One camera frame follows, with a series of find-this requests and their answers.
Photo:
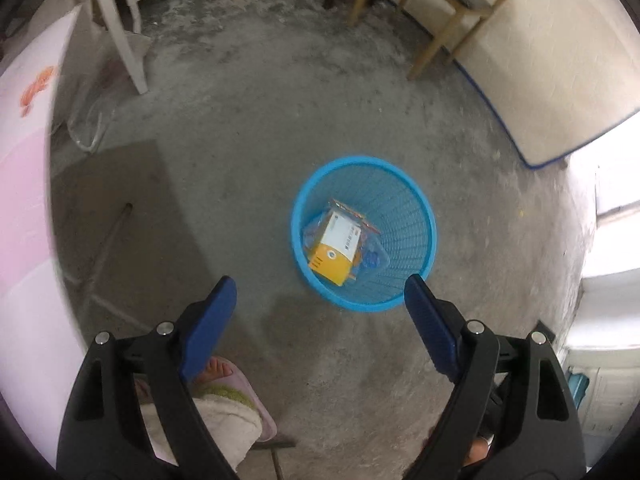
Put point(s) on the blue plastic basket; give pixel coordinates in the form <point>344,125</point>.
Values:
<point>400,220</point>

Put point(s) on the clear bag with orange trim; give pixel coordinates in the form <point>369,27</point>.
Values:
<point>372,260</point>

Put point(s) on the person's left foot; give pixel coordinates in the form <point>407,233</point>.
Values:
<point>215,370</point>

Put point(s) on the clear plastic bin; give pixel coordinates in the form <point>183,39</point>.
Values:
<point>87,125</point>

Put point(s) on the yellow and white medicine box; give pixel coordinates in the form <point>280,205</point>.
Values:
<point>332,255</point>

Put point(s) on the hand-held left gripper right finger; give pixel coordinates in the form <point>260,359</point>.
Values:
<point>430,325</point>

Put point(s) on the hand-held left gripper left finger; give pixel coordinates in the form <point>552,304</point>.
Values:
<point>210,325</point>

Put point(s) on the person's foot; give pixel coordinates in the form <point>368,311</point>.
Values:
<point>477,452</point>
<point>215,370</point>

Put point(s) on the pink slipper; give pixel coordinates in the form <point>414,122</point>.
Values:
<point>250,390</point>

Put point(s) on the white mattress with blue edge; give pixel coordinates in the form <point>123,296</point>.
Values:
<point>550,60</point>

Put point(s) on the person's right foot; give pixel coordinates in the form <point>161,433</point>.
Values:
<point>477,452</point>

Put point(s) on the white shelf table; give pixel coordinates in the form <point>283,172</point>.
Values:
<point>127,55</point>

